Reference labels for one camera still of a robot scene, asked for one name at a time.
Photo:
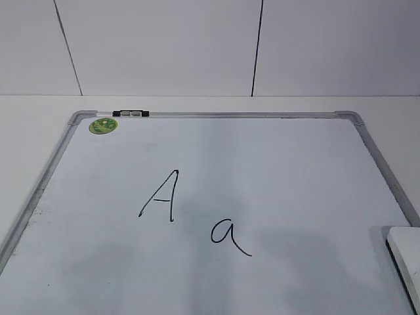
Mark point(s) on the white rectangular board eraser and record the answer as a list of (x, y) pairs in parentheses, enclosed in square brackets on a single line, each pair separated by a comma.
[(403, 246)]

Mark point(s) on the round green sticker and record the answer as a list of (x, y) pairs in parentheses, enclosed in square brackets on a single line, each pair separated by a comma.
[(103, 126)]

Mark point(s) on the white board with grey frame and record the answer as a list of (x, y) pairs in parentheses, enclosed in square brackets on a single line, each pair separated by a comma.
[(196, 214)]

